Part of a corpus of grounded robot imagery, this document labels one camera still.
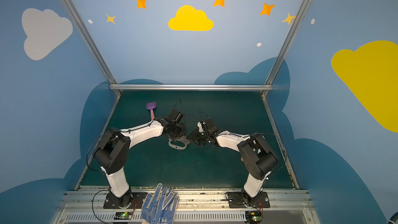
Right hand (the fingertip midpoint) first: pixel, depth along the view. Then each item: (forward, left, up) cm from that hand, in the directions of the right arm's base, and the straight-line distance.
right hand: (188, 137), depth 89 cm
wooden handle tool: (-9, -31, -6) cm, 33 cm away
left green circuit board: (-39, +27, -7) cm, 48 cm away
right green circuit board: (-35, -34, -8) cm, 50 cm away
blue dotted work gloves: (-35, +10, -4) cm, 36 cm away
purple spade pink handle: (+27, +31, -5) cm, 41 cm away
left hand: (+3, 0, -1) cm, 3 cm away
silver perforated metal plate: (-2, +5, -4) cm, 7 cm away
